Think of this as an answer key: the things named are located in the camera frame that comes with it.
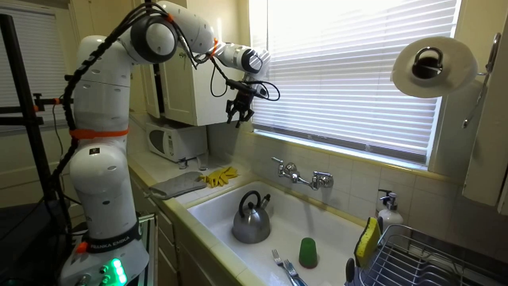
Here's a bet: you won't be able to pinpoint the chrome wall tap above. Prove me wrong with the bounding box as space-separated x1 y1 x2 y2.
274 157 334 190

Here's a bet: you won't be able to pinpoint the green plastic cup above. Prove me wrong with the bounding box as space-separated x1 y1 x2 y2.
299 236 318 268

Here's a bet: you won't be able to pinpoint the beige lower kitchen cabinets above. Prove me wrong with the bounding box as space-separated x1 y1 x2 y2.
131 173 239 286

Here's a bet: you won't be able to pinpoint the robot base green light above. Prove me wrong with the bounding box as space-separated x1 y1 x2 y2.
59 236 152 286

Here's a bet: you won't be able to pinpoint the white paper towel roll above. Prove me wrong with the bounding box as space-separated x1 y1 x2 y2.
391 36 479 98

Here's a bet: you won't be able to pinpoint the black tripod stand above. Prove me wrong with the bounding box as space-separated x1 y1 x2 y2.
0 14 71 222

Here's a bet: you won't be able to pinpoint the dark dish drying rack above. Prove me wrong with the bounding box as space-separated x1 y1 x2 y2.
345 225 508 286

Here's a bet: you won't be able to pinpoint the white microwave oven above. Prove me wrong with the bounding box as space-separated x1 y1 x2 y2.
147 124 207 162

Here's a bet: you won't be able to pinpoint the blue handled utensil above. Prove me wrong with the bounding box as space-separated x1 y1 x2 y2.
283 259 307 286

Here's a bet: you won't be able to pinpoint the white wall cabinet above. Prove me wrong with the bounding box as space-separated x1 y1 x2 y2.
142 47 236 125

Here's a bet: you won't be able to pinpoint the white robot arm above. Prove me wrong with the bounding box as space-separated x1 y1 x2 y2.
69 1 267 252

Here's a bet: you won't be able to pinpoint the grey folded cloth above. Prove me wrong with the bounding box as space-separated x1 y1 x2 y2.
150 171 207 200

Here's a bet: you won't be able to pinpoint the white window blinds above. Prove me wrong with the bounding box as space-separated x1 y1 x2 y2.
250 0 461 163

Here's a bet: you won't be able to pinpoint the white kitchen sink basin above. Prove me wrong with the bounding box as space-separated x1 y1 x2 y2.
190 181 361 286

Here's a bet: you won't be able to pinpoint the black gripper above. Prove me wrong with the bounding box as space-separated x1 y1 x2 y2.
226 79 269 120

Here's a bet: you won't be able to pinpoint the yellow green sponge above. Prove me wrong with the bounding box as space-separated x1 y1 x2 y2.
355 217 382 267

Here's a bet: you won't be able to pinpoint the steel kettle black handle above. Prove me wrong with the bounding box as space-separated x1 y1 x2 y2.
232 190 272 243

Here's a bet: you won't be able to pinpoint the white soap pump bottle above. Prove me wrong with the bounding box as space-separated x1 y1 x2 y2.
379 189 404 228

